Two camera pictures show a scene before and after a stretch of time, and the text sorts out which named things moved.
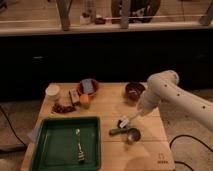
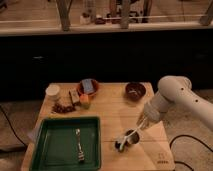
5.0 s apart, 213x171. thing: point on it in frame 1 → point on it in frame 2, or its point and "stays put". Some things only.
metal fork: [80, 153] stays put
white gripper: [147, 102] → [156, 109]
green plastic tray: [56, 146] stays put
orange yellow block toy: [84, 101] stays put
